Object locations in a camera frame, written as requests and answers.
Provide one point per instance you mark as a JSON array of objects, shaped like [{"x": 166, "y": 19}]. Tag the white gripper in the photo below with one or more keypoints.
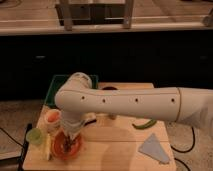
[{"x": 71, "y": 123}]

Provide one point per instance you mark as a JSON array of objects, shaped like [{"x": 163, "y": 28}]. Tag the dark red grape bunch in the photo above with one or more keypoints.
[{"x": 68, "y": 145}]

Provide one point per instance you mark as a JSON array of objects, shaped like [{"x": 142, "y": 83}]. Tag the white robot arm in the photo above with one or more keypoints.
[{"x": 189, "y": 106}]

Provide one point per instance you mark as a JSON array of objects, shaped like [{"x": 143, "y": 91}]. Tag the white bowl with orange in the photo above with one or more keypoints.
[{"x": 52, "y": 119}]

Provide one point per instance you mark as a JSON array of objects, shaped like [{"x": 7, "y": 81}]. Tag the orange red bowl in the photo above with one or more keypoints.
[{"x": 57, "y": 147}]

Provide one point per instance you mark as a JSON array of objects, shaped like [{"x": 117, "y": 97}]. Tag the dark maroon bowl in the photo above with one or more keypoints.
[{"x": 109, "y": 88}]

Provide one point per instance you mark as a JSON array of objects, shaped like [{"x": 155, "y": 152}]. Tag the wooden black brush block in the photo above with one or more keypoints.
[{"x": 89, "y": 119}]

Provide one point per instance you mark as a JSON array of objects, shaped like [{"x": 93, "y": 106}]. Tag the yellow banana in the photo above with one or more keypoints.
[{"x": 48, "y": 147}]

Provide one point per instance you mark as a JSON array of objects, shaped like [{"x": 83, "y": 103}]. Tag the small metal cup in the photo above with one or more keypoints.
[{"x": 112, "y": 117}]

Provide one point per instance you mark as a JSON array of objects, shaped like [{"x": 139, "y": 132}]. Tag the light green cup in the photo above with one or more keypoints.
[{"x": 34, "y": 136}]

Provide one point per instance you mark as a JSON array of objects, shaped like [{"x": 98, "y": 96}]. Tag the green plastic tray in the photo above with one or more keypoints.
[{"x": 57, "y": 82}]

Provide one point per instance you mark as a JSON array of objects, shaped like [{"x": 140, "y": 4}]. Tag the green chili pepper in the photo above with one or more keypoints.
[{"x": 147, "y": 125}]

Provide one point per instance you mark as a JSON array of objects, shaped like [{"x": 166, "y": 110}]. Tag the light blue folded cloth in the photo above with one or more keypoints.
[{"x": 152, "y": 148}]

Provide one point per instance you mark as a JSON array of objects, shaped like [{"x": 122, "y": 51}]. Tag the wooden stool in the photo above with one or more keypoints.
[{"x": 94, "y": 12}]

